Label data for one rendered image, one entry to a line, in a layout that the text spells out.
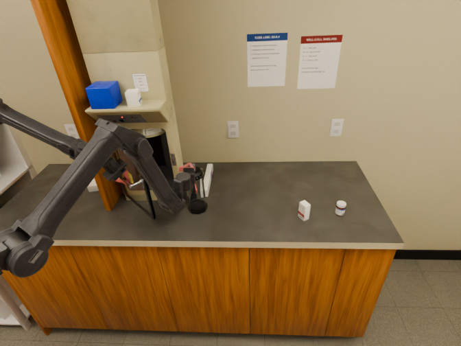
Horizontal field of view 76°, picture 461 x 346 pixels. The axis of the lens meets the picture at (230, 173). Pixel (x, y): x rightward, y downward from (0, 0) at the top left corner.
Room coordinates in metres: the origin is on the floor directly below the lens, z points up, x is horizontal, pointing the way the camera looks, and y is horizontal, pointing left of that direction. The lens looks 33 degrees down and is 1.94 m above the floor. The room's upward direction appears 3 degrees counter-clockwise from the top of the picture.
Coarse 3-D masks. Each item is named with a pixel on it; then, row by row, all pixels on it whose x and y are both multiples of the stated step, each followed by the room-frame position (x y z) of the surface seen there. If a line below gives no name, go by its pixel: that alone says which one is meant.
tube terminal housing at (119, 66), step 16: (96, 64) 1.29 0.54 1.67; (112, 64) 1.29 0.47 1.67; (128, 64) 1.28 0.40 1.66; (144, 64) 1.28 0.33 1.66; (160, 64) 1.27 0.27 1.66; (96, 80) 1.30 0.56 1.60; (112, 80) 1.29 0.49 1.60; (128, 80) 1.28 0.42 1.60; (160, 80) 1.27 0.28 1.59; (144, 96) 1.28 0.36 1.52; (160, 96) 1.27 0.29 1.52; (176, 128) 1.36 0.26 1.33; (176, 144) 1.32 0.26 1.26; (176, 160) 1.27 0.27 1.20
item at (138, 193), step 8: (120, 152) 1.20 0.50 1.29; (128, 160) 1.14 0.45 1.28; (128, 168) 1.16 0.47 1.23; (136, 168) 1.10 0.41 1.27; (136, 176) 1.12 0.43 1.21; (144, 184) 1.07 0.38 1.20; (128, 192) 1.23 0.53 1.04; (136, 192) 1.16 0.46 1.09; (144, 192) 1.08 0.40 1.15; (136, 200) 1.18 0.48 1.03; (144, 200) 1.10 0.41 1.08; (144, 208) 1.12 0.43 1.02; (152, 208) 1.06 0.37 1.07; (152, 216) 1.06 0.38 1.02
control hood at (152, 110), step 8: (120, 104) 1.23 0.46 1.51; (144, 104) 1.22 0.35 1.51; (152, 104) 1.21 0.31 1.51; (160, 104) 1.21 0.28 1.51; (88, 112) 1.18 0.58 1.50; (96, 112) 1.18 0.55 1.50; (104, 112) 1.18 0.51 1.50; (112, 112) 1.18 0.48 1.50; (120, 112) 1.17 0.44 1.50; (128, 112) 1.17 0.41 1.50; (136, 112) 1.17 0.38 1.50; (144, 112) 1.17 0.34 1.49; (152, 112) 1.17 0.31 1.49; (160, 112) 1.17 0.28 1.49; (152, 120) 1.23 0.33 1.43; (160, 120) 1.23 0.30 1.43; (168, 120) 1.25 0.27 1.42
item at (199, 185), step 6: (198, 180) 1.16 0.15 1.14; (198, 186) 1.16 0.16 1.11; (198, 192) 1.16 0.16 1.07; (204, 192) 1.19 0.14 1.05; (192, 198) 1.15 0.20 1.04; (198, 198) 1.15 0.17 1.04; (204, 198) 1.18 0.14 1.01; (192, 204) 1.16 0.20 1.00; (198, 204) 1.15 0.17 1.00; (204, 204) 1.18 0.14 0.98
